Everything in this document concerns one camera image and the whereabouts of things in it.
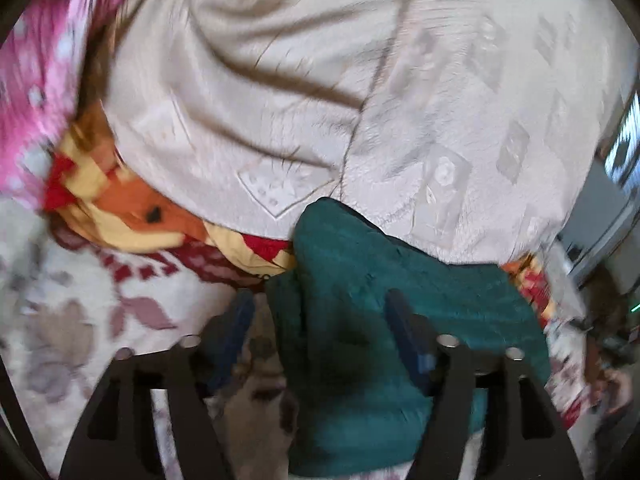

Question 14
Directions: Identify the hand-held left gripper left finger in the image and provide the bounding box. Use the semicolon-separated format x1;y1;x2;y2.
59;287;257;480

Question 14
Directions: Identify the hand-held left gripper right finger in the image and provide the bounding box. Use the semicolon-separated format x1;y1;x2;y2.
384;288;586;480

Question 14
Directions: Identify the green quilted jacket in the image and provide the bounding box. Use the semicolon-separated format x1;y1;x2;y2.
265;197;553;478

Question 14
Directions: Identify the white red floral printed blanket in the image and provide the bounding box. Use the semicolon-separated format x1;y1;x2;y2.
0;195;603;480

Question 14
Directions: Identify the orange yellow printed cloth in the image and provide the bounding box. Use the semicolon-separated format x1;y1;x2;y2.
42;105;557;322

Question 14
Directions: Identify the beige embossed blanket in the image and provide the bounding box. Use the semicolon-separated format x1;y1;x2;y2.
102;0;637;267

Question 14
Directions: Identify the window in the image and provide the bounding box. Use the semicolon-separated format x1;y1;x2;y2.
602;90;640;192

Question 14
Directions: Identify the pink dotted cloth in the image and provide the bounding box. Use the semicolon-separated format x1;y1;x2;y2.
0;0;151;212

